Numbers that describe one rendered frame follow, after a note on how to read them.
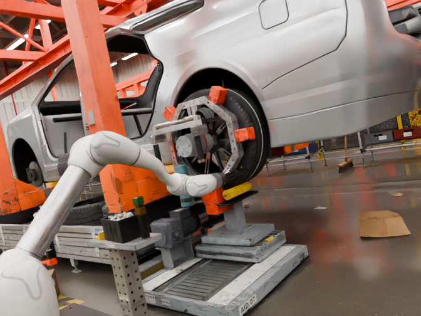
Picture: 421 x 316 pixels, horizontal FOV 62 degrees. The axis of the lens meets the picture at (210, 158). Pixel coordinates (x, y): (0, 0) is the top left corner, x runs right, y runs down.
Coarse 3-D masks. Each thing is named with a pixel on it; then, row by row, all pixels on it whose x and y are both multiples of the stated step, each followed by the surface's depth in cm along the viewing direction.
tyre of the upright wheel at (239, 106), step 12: (192, 96) 223; (228, 96) 207; (240, 96) 214; (228, 108) 207; (240, 108) 203; (240, 120) 204; (252, 120) 205; (264, 120) 215; (264, 132) 212; (252, 144) 202; (264, 144) 213; (252, 156) 205; (264, 156) 217; (240, 168) 209; (252, 168) 212; (240, 180) 212
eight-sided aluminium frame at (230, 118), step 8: (208, 96) 209; (184, 104) 218; (192, 104) 213; (200, 104) 211; (208, 104) 206; (176, 112) 223; (184, 112) 224; (216, 112) 203; (224, 112) 199; (232, 120) 198; (232, 128) 198; (168, 136) 231; (176, 136) 233; (232, 136) 199; (232, 144) 200; (240, 144) 202; (176, 152) 231; (232, 152) 200; (240, 152) 200; (176, 160) 231; (232, 160) 203; (240, 160) 205; (224, 168) 206
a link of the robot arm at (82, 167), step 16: (80, 144) 145; (80, 160) 142; (64, 176) 140; (80, 176) 141; (64, 192) 136; (80, 192) 142; (48, 208) 132; (64, 208) 134; (32, 224) 129; (48, 224) 130; (32, 240) 126; (48, 240) 129; (0, 256) 122; (16, 256) 120; (32, 256) 124; (0, 272) 116
